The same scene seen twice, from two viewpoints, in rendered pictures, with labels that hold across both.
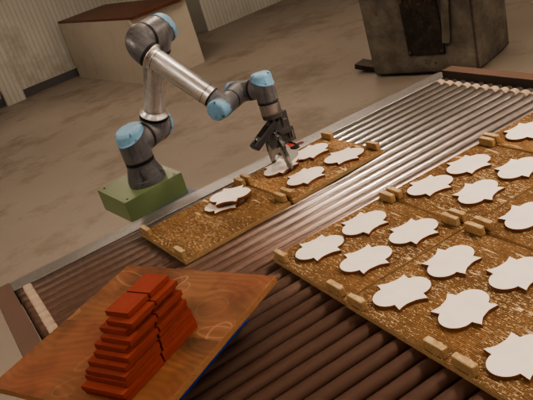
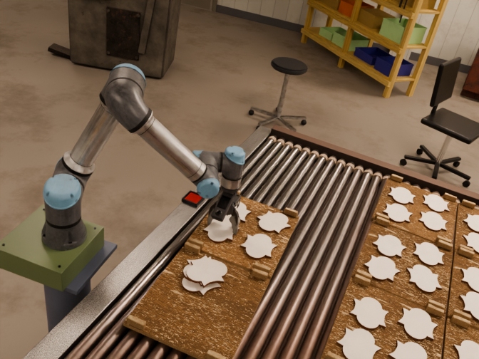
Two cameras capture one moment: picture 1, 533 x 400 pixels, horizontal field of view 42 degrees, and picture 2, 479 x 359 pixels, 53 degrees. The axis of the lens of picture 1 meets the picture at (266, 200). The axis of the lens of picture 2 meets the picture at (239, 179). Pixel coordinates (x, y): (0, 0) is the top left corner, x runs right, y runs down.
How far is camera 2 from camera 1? 1.70 m
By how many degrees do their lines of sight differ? 43
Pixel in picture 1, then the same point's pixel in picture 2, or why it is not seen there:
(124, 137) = (65, 198)
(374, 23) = (80, 20)
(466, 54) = (155, 65)
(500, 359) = not seen: outside the picture
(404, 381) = not seen: outside the picture
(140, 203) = (72, 268)
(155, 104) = (93, 157)
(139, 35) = (137, 97)
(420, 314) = not seen: outside the picture
